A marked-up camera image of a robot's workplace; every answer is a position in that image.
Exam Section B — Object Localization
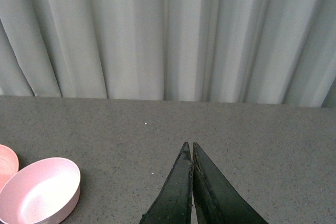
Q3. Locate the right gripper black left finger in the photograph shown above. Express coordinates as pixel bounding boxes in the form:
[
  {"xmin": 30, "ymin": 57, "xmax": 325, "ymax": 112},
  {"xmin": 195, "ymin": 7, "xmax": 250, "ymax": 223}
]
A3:
[{"xmin": 140, "ymin": 142, "xmax": 194, "ymax": 224}]

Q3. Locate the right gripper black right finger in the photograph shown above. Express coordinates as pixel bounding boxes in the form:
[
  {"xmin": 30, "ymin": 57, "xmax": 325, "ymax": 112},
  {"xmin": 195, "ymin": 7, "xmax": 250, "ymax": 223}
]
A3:
[{"xmin": 193, "ymin": 142, "xmax": 267, "ymax": 223}]

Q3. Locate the light pink bowl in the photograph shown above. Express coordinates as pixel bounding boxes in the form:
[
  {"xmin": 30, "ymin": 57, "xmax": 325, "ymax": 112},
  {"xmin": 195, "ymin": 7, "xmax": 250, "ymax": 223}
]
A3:
[{"xmin": 1, "ymin": 157, "xmax": 81, "ymax": 223}]

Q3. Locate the pink plastic plate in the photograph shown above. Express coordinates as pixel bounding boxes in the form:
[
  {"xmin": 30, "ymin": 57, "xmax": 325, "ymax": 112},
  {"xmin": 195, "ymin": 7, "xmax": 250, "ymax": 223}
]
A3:
[{"xmin": 0, "ymin": 144, "xmax": 19, "ymax": 190}]

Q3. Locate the pale grey curtain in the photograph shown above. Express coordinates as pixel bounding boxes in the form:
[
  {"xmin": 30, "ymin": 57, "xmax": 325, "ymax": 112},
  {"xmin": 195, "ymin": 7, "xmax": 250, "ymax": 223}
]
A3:
[{"xmin": 1, "ymin": 0, "xmax": 335, "ymax": 108}]

